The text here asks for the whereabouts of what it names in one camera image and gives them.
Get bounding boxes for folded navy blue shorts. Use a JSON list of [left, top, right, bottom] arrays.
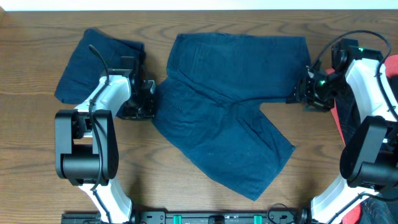
[[55, 29, 146, 124]]

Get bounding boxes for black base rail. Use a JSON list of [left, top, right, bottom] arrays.
[[60, 210, 308, 224]]

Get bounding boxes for red cloth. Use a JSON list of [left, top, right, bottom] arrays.
[[331, 55, 397, 224]]

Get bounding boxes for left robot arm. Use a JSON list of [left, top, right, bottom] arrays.
[[55, 56, 156, 223]]

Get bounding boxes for navy blue shorts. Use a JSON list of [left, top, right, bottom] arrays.
[[55, 29, 146, 124], [153, 33, 310, 200]]

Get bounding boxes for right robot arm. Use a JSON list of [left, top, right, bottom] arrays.
[[286, 34, 397, 223]]

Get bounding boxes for black patterned garment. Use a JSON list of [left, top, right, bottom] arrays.
[[335, 93, 397, 224]]

